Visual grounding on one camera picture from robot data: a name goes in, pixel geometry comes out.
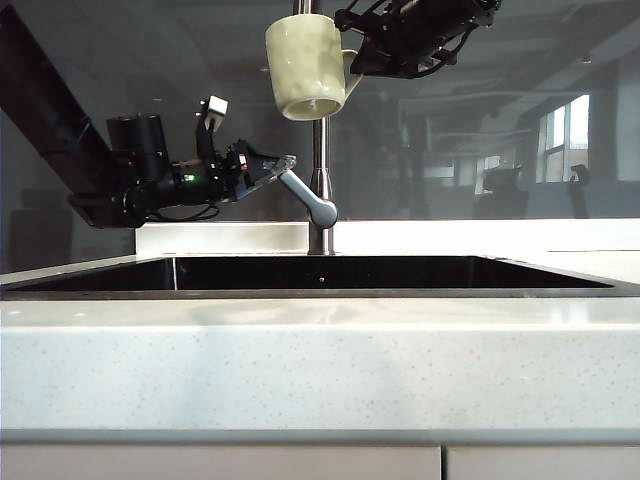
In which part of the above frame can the wide grey cabinet door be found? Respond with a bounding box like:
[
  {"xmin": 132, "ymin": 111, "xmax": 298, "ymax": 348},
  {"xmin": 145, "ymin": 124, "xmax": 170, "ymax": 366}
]
[{"xmin": 0, "ymin": 443, "xmax": 444, "ymax": 480}]

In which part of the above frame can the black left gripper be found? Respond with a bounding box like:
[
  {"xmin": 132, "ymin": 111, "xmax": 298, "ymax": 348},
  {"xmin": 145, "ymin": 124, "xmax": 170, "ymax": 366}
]
[{"xmin": 214, "ymin": 140, "xmax": 297, "ymax": 203}]

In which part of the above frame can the narrow grey cabinet door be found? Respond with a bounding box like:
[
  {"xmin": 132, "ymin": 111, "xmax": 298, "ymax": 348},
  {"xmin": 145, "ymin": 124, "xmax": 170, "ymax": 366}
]
[{"xmin": 445, "ymin": 443, "xmax": 640, "ymax": 480}]

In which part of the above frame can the black undermount sink basin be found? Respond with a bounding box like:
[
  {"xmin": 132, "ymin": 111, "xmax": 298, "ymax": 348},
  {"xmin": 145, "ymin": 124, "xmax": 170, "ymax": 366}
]
[{"xmin": 4, "ymin": 255, "xmax": 616, "ymax": 301}]

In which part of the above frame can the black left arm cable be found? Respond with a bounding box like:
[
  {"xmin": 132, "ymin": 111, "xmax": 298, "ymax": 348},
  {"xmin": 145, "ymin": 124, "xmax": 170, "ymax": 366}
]
[{"xmin": 148, "ymin": 200, "xmax": 222, "ymax": 224}]

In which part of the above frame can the pale green ceramic mug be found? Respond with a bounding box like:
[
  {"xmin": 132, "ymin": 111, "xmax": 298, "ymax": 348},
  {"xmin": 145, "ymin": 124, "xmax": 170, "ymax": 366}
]
[{"xmin": 263, "ymin": 13, "xmax": 365, "ymax": 122}]

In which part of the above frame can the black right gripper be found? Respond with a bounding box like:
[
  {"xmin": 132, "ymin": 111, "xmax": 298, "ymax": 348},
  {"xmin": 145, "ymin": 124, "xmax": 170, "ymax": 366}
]
[{"xmin": 333, "ymin": 0, "xmax": 459, "ymax": 80}]

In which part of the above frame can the stainless steel gooseneck faucet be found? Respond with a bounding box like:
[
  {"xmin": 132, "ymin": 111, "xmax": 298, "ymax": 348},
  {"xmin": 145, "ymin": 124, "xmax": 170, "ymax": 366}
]
[{"xmin": 292, "ymin": 0, "xmax": 337, "ymax": 257}]

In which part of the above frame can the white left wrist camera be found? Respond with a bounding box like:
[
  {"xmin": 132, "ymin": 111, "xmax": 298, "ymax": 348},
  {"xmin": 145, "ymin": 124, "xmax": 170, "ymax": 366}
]
[{"xmin": 198, "ymin": 94, "xmax": 230, "ymax": 135}]

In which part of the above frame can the steel faucet lever handle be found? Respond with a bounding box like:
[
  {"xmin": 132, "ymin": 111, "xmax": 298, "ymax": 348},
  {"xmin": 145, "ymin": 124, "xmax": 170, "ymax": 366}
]
[{"xmin": 278, "ymin": 168, "xmax": 339, "ymax": 227}]

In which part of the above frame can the white backsplash ledge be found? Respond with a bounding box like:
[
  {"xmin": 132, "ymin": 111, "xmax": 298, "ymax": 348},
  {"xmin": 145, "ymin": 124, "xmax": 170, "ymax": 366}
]
[{"xmin": 133, "ymin": 219, "xmax": 640, "ymax": 254}]

